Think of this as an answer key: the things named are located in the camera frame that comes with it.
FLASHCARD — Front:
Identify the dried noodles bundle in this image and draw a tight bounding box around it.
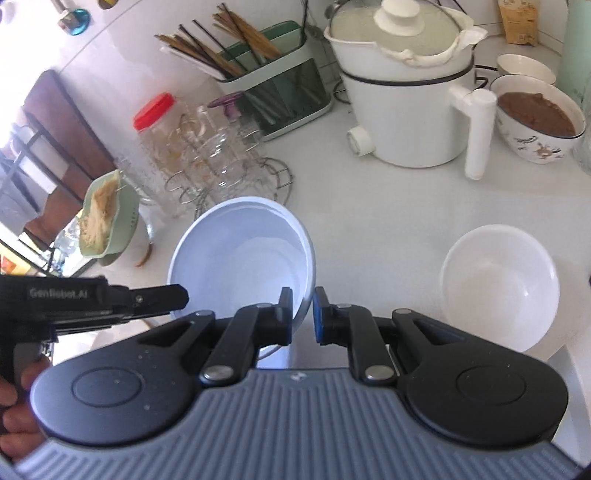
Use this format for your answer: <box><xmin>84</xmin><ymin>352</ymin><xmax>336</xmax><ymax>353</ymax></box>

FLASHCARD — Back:
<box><xmin>79</xmin><ymin>171</ymin><xmax>120</xmax><ymax>253</ymax></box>

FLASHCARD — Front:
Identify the green utensil holder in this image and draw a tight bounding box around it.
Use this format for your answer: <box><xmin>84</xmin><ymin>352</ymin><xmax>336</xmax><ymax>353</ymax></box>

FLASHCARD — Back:
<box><xmin>154</xmin><ymin>3</ymin><xmax>334</xmax><ymax>142</ymax></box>

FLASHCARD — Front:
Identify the white plastic bowl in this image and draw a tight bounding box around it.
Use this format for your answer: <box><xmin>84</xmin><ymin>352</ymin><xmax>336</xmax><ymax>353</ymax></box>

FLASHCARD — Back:
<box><xmin>440</xmin><ymin>224</ymin><xmax>560</xmax><ymax>352</ymax></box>

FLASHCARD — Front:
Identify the floral ceramic bowl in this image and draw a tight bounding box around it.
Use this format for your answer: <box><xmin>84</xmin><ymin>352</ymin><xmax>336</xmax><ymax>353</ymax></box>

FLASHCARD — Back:
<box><xmin>490</xmin><ymin>75</ymin><xmax>587</xmax><ymax>165</ymax></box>

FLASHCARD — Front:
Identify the light blue plastic bowl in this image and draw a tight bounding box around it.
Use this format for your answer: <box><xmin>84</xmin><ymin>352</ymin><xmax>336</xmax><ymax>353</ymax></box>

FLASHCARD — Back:
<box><xmin>166</xmin><ymin>196</ymin><xmax>318</xmax><ymax>361</ymax></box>

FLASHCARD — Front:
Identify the yellow paper packet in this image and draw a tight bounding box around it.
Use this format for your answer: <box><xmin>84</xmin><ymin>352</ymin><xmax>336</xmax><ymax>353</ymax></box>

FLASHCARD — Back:
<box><xmin>497</xmin><ymin>0</ymin><xmax>540</xmax><ymax>46</ymax></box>

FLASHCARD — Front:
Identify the red lid plastic jar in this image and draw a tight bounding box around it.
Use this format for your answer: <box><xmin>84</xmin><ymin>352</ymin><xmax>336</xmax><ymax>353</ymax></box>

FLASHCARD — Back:
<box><xmin>132</xmin><ymin>92</ymin><xmax>192</xmax><ymax>218</ymax></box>

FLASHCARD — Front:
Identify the mint green electric kettle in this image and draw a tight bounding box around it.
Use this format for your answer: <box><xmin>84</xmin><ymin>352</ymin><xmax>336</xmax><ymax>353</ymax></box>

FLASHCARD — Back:
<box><xmin>556</xmin><ymin>0</ymin><xmax>591</xmax><ymax>104</ymax></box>

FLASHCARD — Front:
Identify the person left hand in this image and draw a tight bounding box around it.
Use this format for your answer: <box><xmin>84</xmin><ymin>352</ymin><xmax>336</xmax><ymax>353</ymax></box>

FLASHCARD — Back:
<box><xmin>1</xmin><ymin>378</ymin><xmax>45</xmax><ymax>462</ymax></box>

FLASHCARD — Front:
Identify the clear textured glass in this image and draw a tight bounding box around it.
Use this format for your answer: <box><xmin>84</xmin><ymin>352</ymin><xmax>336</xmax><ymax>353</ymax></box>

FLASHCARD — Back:
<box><xmin>573</xmin><ymin>89</ymin><xmax>591</xmax><ymax>174</ymax></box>

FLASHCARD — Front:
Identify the wire glass rack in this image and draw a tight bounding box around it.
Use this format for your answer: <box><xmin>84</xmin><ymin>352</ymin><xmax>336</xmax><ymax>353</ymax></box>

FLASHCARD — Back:
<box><xmin>164</xmin><ymin>92</ymin><xmax>294</xmax><ymax>216</ymax></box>

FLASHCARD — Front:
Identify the white bowl orange base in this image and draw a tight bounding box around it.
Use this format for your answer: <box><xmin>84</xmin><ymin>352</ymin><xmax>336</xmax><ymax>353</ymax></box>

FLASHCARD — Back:
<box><xmin>98</xmin><ymin>202</ymin><xmax>154</xmax><ymax>269</ymax></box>

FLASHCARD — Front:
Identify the green colander basket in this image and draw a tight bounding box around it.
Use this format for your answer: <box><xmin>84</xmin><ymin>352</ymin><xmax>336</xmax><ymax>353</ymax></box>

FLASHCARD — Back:
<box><xmin>78</xmin><ymin>170</ymin><xmax>139</xmax><ymax>259</ymax></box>

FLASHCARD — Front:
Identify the small white ceramic bowl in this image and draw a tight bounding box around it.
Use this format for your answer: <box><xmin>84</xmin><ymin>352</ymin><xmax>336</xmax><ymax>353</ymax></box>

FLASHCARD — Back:
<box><xmin>497</xmin><ymin>53</ymin><xmax>556</xmax><ymax>85</ymax></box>

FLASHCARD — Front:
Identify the white electric cooker pot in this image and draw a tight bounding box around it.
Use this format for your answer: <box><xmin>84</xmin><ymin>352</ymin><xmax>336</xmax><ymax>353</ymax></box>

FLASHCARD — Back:
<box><xmin>325</xmin><ymin>1</ymin><xmax>497</xmax><ymax>180</ymax></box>

